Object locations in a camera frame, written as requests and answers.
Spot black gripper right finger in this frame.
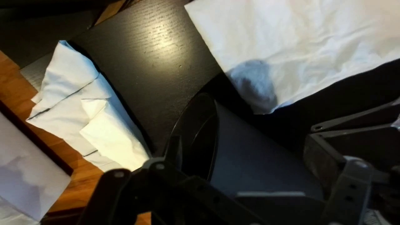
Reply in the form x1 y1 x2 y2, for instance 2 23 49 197
303 133 400 225

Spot crumpled white paper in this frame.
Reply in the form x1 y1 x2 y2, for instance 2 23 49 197
25 40 152 172

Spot large white paper sheet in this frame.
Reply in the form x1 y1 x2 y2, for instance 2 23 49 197
184 0 400 116

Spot flat white paper sheet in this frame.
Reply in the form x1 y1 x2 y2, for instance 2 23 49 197
0 111 73 222

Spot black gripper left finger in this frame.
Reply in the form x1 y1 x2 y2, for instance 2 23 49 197
78 156 268 225

